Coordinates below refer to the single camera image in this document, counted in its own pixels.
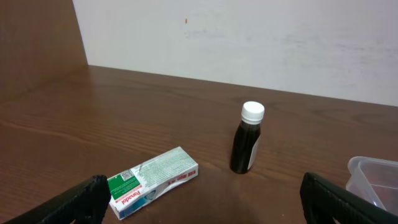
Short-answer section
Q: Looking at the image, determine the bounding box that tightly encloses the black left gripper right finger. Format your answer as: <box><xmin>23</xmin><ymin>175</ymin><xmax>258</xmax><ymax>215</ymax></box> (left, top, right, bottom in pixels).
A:
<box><xmin>300</xmin><ymin>172</ymin><xmax>397</xmax><ymax>224</ymax></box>

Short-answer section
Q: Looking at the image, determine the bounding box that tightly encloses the dark bottle white cap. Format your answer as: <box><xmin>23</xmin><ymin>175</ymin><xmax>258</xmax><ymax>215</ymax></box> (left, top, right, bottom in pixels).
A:
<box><xmin>229</xmin><ymin>101</ymin><xmax>265</xmax><ymax>174</ymax></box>

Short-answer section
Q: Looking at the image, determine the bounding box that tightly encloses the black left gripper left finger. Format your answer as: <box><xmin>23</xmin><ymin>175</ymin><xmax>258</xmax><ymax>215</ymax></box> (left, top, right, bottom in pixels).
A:
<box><xmin>6</xmin><ymin>175</ymin><xmax>111</xmax><ymax>224</ymax></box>

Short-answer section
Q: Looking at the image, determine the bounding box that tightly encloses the white green Panadol box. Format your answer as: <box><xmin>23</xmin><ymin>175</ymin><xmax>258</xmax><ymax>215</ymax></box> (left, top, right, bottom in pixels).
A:
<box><xmin>108</xmin><ymin>146</ymin><xmax>198</xmax><ymax>220</ymax></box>

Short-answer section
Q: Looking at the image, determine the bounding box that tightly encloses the clear plastic container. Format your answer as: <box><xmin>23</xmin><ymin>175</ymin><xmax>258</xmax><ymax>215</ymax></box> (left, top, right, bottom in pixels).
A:
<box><xmin>346</xmin><ymin>156</ymin><xmax>398</xmax><ymax>215</ymax></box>

